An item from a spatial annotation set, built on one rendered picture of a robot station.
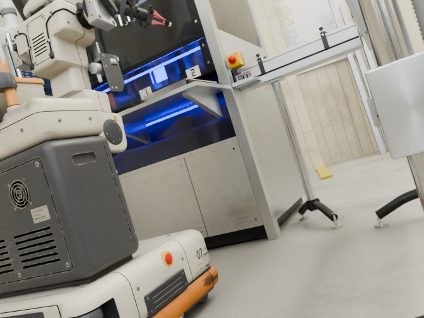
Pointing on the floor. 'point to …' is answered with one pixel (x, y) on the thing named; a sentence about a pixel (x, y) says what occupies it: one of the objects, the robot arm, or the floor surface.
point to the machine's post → (238, 120)
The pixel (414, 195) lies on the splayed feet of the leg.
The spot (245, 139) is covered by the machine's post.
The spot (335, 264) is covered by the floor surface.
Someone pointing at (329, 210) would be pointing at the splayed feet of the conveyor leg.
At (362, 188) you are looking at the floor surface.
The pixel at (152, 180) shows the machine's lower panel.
